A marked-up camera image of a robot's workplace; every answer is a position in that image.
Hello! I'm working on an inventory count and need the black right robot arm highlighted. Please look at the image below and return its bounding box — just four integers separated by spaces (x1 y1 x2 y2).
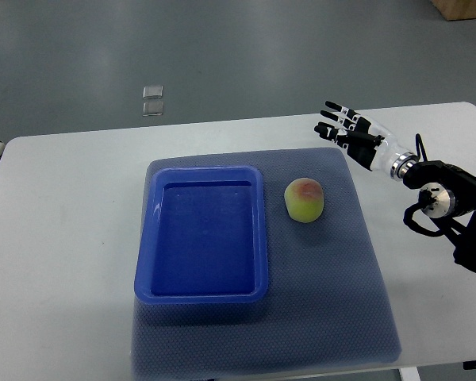
402 160 476 274

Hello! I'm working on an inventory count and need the white table leg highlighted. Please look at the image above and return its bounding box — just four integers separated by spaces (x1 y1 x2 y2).
398 367 421 381

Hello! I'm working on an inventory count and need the clear floor tile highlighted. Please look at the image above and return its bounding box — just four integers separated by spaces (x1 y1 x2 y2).
143 100 164 117
142 84 163 99

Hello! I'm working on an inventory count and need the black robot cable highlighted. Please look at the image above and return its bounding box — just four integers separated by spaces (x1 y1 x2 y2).
414 133 428 163

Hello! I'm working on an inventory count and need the upper clear floor tile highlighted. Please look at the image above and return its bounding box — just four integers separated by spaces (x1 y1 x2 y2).
142 84 163 99

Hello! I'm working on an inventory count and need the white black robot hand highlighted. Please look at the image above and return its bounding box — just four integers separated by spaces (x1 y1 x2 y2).
314 101 419 181

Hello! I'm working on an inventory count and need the green red peach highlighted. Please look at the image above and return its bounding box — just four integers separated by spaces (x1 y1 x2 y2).
284 178 324 223

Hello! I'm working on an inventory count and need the lower clear floor tile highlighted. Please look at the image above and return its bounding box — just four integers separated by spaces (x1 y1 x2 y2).
143 100 164 117

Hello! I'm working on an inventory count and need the blue plastic tray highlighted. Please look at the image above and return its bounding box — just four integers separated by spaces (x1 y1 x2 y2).
134 166 268 306

